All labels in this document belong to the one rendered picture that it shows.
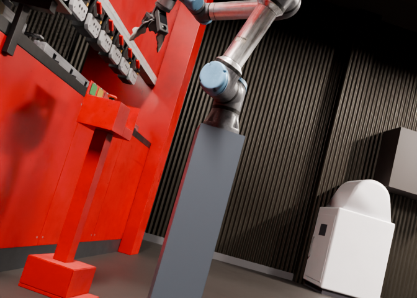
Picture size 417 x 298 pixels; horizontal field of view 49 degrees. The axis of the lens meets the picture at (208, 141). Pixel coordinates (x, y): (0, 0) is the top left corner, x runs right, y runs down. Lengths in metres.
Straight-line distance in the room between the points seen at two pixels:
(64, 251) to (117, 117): 0.57
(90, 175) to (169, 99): 1.92
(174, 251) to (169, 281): 0.11
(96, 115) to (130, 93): 1.95
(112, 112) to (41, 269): 0.65
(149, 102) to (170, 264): 2.21
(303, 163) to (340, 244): 1.12
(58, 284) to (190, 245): 0.52
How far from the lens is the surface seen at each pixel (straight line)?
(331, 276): 5.07
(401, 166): 5.70
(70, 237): 1.91
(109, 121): 1.83
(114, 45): 2.79
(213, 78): 1.69
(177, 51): 3.84
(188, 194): 1.71
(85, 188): 1.90
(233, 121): 1.79
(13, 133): 1.84
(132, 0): 2.95
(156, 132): 3.67
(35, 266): 1.90
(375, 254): 5.25
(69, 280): 1.84
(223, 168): 1.73
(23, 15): 1.70
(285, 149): 5.56
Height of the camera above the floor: 0.44
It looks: 9 degrees up
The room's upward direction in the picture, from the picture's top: 16 degrees clockwise
